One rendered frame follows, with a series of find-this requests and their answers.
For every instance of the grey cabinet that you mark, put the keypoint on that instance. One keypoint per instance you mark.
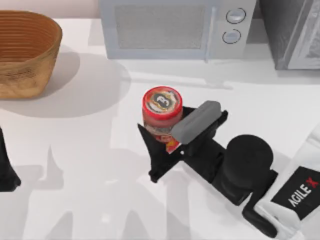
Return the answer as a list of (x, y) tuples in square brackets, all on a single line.
[(277, 32)]

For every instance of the round microwave knob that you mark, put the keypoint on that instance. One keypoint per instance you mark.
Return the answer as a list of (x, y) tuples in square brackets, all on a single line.
[(231, 36), (236, 15)]

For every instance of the pale microwave oven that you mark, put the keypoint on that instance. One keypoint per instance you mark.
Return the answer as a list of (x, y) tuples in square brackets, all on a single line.
[(250, 30)]

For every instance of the brown woven basket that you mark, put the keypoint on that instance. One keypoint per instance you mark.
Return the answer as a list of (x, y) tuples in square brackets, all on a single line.
[(27, 62)]

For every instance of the red lidded jar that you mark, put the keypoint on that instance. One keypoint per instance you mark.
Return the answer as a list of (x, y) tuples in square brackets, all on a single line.
[(161, 105)]

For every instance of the microwave door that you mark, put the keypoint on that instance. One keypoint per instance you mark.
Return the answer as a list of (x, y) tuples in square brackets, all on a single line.
[(160, 27)]

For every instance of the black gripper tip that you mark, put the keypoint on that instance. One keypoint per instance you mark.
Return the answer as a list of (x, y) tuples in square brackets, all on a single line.
[(7, 170)]

